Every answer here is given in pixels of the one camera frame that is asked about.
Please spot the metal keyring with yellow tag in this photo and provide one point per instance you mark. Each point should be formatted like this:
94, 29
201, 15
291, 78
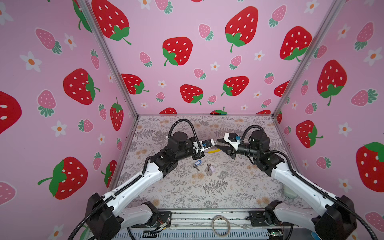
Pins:
214, 148

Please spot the white plastic case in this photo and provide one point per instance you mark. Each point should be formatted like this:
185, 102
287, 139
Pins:
289, 193

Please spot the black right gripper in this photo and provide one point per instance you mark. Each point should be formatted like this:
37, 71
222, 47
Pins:
228, 150

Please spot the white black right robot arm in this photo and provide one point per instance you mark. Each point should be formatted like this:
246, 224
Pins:
330, 217

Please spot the aluminium corner post right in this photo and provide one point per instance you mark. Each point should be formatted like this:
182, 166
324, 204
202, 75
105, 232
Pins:
324, 27

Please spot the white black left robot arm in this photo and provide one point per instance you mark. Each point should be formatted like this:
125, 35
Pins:
106, 214

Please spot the key with blue tag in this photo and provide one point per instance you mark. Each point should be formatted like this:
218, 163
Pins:
197, 164

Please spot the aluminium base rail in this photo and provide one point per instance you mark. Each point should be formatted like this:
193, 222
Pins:
216, 224

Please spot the aluminium corner post left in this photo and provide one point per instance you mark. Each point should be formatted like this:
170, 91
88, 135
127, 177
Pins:
100, 38

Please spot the aluminium corner post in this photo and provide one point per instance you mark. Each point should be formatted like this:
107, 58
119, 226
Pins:
324, 27
100, 38

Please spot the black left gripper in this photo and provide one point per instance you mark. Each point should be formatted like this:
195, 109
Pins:
189, 140

